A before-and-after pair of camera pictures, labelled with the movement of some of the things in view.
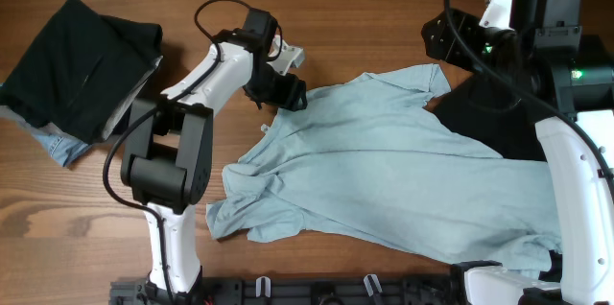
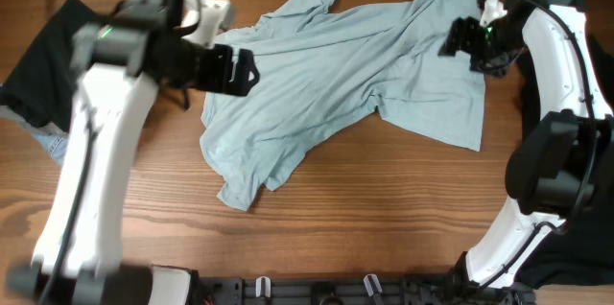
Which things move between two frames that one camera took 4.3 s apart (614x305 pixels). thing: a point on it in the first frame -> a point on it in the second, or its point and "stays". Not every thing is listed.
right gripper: [437, 47] stays
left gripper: [288, 95] -> [221, 80]
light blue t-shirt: [368, 157] -> [319, 68]
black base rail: [373, 290] stays
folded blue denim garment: [65, 151] stays
